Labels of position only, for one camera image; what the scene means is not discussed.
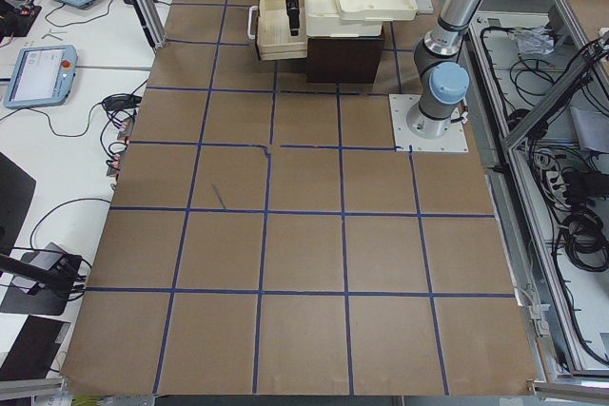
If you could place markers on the light wooden drawer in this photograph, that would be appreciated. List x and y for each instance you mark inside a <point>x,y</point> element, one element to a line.
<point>274,40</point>

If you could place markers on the cream plastic organizer box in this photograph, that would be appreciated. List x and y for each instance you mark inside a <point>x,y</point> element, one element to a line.
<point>322,19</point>

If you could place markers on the dark brown wooden cabinet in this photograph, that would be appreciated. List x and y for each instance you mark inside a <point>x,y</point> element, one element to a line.
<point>353,60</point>

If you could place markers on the black power adapter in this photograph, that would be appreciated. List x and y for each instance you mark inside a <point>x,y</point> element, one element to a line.
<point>123,101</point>

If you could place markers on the blue teach pendant near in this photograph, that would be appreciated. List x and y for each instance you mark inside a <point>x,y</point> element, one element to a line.
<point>42,76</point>

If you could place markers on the white drawer handle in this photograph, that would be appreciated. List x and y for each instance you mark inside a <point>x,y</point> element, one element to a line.
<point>252,22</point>

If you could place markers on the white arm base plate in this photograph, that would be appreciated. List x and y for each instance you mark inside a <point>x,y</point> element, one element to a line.
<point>413,132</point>

